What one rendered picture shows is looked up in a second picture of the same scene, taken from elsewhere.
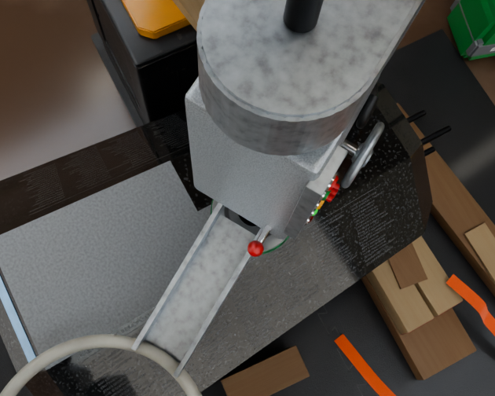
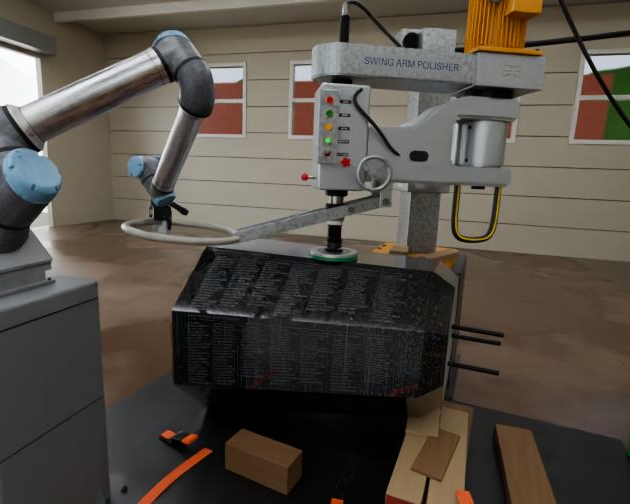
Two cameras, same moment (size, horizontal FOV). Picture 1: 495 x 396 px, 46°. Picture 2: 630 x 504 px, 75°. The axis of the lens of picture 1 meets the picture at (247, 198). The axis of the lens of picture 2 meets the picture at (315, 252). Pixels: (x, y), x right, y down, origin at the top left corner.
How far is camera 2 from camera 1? 2.00 m
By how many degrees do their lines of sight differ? 71
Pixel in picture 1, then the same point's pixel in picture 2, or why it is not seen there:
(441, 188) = (526, 484)
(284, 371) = (277, 453)
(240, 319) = (282, 290)
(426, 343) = not seen: outside the picture
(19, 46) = not seen: hidden behind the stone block
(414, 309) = (408, 487)
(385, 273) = (409, 456)
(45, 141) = not seen: hidden behind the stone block
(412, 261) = (439, 463)
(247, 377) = (255, 438)
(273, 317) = (296, 304)
